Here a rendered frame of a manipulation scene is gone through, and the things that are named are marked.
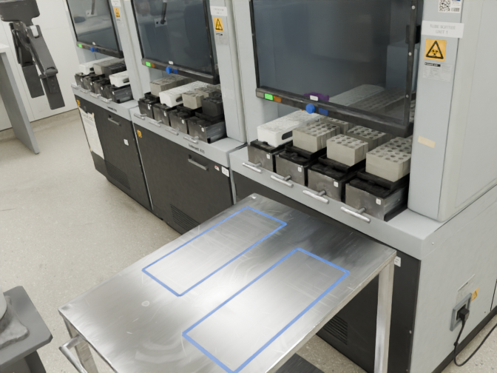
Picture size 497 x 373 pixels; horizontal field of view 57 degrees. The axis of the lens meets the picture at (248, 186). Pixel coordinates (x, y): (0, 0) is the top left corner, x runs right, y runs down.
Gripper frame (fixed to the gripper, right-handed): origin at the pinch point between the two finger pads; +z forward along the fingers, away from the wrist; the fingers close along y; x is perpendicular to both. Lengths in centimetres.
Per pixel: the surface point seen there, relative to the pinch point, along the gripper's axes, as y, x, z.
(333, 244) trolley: 47, 40, 38
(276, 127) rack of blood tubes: -9, 74, 33
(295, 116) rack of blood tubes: -11, 86, 33
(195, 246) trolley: 23.7, 17.1, 37.9
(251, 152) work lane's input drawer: -15, 66, 42
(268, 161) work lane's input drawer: -5, 66, 42
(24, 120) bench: -294, 50, 88
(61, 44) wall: -360, 116, 47
